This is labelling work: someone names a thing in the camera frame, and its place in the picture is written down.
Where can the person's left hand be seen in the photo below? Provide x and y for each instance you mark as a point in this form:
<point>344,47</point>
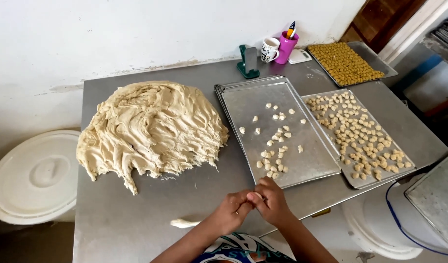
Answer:
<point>231,212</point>

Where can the person's right hand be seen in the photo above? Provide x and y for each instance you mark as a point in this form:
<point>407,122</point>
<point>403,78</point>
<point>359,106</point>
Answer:
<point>275,204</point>

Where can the person's left fingers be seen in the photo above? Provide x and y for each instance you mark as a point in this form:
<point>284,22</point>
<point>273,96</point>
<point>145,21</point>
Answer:
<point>245,204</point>

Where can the small dough piece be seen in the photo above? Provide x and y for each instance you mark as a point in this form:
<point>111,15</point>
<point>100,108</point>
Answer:
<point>259,196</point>

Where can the person's printed shirt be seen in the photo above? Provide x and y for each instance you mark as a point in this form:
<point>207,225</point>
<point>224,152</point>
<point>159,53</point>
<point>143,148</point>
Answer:
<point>242,250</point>

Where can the small dough strip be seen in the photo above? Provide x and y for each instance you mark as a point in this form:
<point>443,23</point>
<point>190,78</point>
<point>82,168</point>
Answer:
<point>183,223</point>

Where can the scattered pale dough bits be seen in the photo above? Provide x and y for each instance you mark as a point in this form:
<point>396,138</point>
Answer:
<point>277,146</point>

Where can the stack of metal baking trays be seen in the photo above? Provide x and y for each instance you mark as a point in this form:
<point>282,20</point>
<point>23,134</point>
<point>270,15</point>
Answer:
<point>304,157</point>

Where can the yellow object under table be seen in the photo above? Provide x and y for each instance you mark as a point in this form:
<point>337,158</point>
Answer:
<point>321,212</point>

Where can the large beige dough mass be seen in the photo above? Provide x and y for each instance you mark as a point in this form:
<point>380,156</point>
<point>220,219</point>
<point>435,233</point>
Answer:
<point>151,128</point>

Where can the green phone stand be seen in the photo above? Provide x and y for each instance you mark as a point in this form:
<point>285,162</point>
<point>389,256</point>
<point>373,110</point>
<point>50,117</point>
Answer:
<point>246,73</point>

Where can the dense group of dough pieces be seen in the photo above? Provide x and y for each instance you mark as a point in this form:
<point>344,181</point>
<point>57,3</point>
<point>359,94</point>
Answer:
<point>359,135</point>

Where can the grey phone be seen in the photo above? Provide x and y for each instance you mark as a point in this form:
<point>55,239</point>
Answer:
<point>250,59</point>

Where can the metal baking tray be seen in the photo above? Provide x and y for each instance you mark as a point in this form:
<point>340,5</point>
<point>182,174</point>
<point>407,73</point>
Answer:
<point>388,175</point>

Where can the white patterned mug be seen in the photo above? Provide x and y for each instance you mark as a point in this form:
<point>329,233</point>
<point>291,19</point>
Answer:
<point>269,49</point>

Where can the white kitchen scale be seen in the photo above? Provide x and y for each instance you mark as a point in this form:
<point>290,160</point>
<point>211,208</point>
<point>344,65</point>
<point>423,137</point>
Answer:
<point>300,56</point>

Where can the pink plastic cup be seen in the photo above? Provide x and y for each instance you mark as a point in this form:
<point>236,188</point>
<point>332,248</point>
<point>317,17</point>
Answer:
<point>284,49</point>

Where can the group of yellow dough pieces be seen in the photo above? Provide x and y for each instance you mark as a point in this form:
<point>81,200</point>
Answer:
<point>343,64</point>

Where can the rocket shaped pen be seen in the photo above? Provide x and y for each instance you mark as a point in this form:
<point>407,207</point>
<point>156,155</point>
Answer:
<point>291,30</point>

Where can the worn metal tray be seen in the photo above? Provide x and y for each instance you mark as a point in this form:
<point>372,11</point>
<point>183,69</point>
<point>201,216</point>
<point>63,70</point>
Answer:
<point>438,199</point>

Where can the flat metal tray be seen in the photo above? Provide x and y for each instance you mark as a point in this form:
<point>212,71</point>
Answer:
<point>374,60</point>

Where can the white bucket with lid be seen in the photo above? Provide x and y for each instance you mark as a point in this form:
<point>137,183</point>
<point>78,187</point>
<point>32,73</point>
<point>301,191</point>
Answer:
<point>34,179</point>

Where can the brown wooden door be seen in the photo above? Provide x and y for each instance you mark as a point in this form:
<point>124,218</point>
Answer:
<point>377,20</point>

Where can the metal rack with trays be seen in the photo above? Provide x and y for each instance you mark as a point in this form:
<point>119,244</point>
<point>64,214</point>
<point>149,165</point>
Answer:
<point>443,40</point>

